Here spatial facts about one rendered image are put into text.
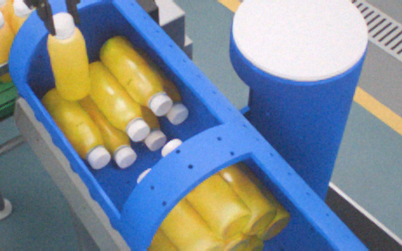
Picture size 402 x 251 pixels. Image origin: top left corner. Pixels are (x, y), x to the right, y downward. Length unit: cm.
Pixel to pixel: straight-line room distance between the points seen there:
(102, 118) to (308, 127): 45
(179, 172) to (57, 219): 143
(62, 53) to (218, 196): 36
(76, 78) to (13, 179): 133
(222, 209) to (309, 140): 54
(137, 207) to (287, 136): 57
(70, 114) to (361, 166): 147
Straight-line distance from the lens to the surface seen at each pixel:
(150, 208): 109
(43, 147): 155
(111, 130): 137
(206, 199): 112
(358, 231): 230
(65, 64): 126
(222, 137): 111
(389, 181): 260
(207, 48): 289
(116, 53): 136
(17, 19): 156
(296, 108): 151
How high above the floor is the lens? 213
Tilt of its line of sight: 52 degrees down
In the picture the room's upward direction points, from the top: 3 degrees counter-clockwise
